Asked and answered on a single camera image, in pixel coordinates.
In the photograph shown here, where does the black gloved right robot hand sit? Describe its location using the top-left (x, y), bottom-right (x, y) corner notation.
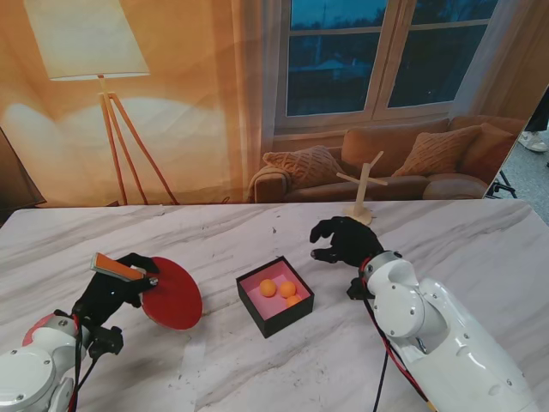
top-left (309, 216), bottom-right (386, 268)

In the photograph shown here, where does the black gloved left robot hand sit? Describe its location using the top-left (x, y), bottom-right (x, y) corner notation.
top-left (71, 252), bottom-right (162, 330)

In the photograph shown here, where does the red black left arm cable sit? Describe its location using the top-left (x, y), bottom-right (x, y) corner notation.
top-left (62, 315), bottom-right (102, 412)

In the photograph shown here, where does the black box with pink lining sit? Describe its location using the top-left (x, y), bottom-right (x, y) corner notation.
top-left (235, 255), bottom-right (316, 339)

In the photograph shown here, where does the red black right arm cable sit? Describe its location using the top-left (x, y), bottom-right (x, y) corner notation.
top-left (364, 295), bottom-right (437, 412)

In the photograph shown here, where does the wooden mug tree stand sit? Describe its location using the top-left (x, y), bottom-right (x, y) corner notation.
top-left (335, 150), bottom-right (389, 227)

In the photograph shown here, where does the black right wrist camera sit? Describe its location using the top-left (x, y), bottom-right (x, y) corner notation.
top-left (346, 276), bottom-right (373, 302)

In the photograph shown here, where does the black tripod stand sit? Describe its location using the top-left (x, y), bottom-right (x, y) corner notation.
top-left (484, 169), bottom-right (518, 201)

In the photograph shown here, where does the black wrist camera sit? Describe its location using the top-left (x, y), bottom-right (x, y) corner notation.
top-left (346, 276), bottom-right (373, 302)
top-left (87, 324), bottom-right (125, 360)

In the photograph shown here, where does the person with white sneakers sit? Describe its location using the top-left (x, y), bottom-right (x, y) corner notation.
top-left (518, 85), bottom-right (549, 152)

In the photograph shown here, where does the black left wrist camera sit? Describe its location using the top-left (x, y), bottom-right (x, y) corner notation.
top-left (87, 324), bottom-right (125, 360)

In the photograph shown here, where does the red black arm cable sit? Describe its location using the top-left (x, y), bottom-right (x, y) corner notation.
top-left (62, 315), bottom-right (102, 412)
top-left (364, 295), bottom-right (437, 412)

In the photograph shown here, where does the printed living room backdrop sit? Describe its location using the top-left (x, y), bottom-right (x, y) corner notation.
top-left (0, 0), bottom-right (549, 205)

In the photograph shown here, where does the red ping pong bat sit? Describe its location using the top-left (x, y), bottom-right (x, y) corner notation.
top-left (90, 251), bottom-right (204, 332)

